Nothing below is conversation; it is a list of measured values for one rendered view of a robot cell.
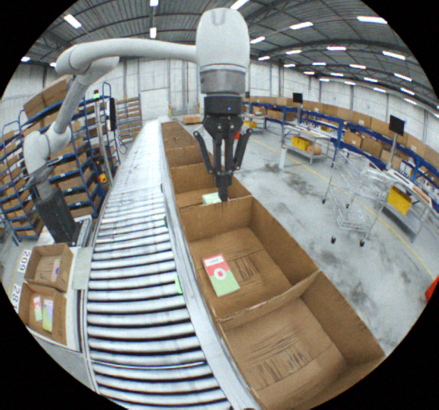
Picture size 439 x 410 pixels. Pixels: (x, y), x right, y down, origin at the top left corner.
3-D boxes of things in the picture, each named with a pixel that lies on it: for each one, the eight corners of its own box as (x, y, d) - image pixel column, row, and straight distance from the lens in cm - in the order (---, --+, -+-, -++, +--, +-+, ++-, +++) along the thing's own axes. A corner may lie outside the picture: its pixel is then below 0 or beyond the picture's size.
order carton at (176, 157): (167, 170, 136) (164, 150, 131) (203, 164, 140) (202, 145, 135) (172, 195, 101) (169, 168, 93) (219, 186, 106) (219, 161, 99)
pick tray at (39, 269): (40, 256, 140) (33, 246, 135) (74, 253, 114) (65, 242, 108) (33, 289, 129) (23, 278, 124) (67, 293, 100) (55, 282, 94)
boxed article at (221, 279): (217, 297, 56) (217, 296, 54) (202, 261, 63) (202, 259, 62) (239, 289, 57) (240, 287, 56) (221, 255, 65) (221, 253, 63)
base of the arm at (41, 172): (23, 190, 113) (21, 181, 112) (36, 175, 131) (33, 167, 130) (42, 180, 102) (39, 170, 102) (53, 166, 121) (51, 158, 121)
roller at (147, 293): (90, 294, 97) (85, 289, 93) (184, 284, 80) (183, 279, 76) (90, 301, 95) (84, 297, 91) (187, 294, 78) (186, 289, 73)
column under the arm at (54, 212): (51, 249, 134) (28, 209, 122) (60, 226, 150) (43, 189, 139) (75, 247, 118) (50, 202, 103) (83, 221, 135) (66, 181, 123)
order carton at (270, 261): (184, 242, 71) (178, 209, 59) (249, 226, 78) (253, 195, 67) (217, 333, 53) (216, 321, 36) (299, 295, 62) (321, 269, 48)
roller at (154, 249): (95, 257, 110) (90, 251, 106) (174, 244, 95) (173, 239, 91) (93, 263, 107) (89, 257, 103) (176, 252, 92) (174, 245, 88)
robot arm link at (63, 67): (73, 38, 65) (100, 41, 72) (53, 51, 81) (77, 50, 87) (64, 75, 63) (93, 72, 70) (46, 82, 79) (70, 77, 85)
